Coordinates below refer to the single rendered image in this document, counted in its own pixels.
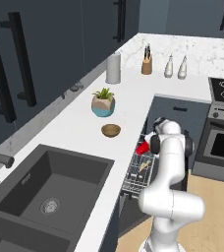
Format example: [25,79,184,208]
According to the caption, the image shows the dark wide cupboard door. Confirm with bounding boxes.
[0,0,85,156]

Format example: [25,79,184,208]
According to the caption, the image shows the wire dishwasher rack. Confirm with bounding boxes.
[121,131,157,199]

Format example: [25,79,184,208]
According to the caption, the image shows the black drawer handle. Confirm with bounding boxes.
[172,105,188,113]

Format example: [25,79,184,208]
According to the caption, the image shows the dark grey tap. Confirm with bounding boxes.
[0,151,16,213]

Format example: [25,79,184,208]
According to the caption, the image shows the wooden bowl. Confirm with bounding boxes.
[100,123,122,139]

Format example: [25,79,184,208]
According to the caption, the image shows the dark grey sink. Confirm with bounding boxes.
[0,143,116,252]

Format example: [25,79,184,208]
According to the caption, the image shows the beige utensil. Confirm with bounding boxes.
[138,159,152,173]

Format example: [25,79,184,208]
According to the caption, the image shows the dark narrow cupboard door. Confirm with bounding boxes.
[81,0,141,77]

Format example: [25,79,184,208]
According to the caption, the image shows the potted green plant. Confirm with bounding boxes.
[90,87,116,118]

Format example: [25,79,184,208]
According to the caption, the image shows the grey-blue wall cupboards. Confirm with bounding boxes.
[138,0,224,39]

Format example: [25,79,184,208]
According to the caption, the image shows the dark grey drawer front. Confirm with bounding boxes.
[147,94,212,171]

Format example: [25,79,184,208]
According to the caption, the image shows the wooden knife block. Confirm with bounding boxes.
[140,43,153,76]

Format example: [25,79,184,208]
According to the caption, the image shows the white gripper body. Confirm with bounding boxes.
[144,131,156,143]

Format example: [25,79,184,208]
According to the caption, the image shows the silver stove with oven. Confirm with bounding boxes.
[192,77,224,185]

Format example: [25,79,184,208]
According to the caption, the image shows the red cup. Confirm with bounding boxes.
[135,141,151,157]

